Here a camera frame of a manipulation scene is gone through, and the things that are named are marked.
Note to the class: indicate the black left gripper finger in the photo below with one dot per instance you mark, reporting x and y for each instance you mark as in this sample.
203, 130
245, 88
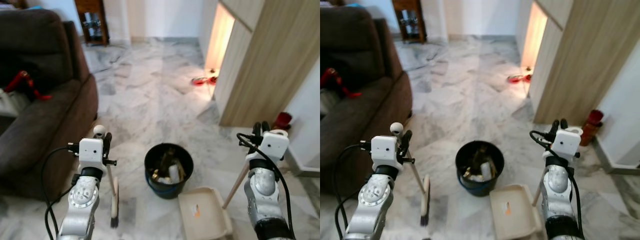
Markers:
103, 144
109, 142
408, 140
400, 142

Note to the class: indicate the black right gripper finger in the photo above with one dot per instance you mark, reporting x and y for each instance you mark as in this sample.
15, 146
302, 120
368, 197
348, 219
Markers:
564, 124
257, 129
266, 126
555, 127

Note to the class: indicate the beige broom with dark bristles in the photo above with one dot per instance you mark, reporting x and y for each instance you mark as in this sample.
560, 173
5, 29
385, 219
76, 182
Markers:
114, 200
425, 197

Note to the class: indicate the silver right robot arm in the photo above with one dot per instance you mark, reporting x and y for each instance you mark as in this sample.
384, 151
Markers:
560, 197
265, 200

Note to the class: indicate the red flat floor item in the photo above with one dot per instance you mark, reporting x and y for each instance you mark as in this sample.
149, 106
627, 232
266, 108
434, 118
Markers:
199, 81
515, 79

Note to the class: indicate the red bottle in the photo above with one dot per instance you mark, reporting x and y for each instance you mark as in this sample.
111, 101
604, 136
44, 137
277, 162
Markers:
283, 121
592, 125

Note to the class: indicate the dark brown fabric sofa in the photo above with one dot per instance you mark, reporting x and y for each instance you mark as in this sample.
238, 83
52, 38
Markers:
360, 135
35, 135

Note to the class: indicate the large light wood cabinet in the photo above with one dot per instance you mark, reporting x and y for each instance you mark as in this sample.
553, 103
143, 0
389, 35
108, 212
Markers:
580, 60
270, 60

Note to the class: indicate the white crumpled cloth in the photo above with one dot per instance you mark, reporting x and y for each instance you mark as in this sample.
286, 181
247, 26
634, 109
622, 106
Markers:
327, 102
11, 104

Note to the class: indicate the white small bottle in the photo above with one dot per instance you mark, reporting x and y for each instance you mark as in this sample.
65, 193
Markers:
174, 173
486, 171

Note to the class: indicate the black round waste bin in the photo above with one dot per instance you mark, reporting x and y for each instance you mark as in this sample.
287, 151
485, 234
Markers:
477, 190
167, 192

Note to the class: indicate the red angular tool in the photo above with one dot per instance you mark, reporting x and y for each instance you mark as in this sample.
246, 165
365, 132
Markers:
331, 76
22, 80

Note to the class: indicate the small dark wooden cabinet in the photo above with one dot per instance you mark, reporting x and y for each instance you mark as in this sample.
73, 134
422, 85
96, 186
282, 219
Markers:
92, 22
410, 21

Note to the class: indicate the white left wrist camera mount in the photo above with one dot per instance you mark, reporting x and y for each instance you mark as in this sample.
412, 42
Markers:
91, 154
384, 151

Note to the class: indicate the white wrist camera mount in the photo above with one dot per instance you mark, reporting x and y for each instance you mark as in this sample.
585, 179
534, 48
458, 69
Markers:
565, 145
274, 147
91, 154
384, 151

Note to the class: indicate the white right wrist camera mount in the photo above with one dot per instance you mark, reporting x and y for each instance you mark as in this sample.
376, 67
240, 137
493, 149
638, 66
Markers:
274, 147
565, 145

